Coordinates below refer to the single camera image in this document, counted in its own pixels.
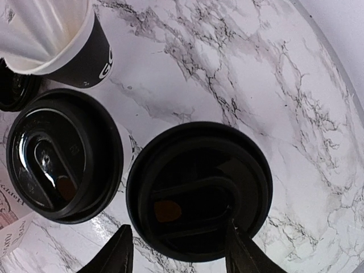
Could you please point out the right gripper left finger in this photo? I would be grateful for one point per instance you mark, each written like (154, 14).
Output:
(116, 256)

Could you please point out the white paper coffee cup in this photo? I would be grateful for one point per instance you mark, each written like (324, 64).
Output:
(190, 181)

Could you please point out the black cup holding straws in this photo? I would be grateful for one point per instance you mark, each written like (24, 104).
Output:
(84, 63)

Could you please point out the kraft paper bag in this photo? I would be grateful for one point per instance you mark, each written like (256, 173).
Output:
(16, 216)

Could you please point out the bundle of white wrapped straws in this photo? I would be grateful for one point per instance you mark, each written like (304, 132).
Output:
(40, 30)

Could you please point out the stack of black lids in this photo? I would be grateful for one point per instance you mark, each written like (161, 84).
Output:
(17, 90)

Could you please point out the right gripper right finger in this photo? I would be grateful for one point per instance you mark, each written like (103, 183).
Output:
(244, 256)

